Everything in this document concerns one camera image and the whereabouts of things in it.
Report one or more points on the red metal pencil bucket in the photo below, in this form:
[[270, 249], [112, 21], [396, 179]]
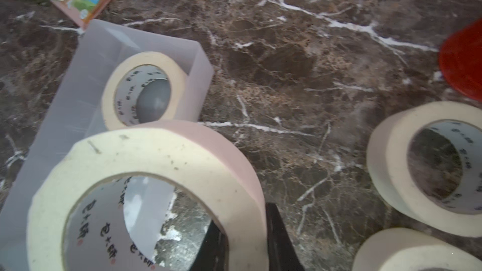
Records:
[[460, 61]]

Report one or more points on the translucent plastic storage box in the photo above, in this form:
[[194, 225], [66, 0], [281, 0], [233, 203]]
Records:
[[75, 113]]

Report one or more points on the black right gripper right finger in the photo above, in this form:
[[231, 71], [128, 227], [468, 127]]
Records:
[[282, 255]]

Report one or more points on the cream masking tape roll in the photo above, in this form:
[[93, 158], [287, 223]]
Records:
[[426, 163], [75, 221], [146, 87], [407, 249]]

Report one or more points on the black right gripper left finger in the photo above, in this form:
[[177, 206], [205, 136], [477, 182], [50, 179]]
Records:
[[212, 255]]

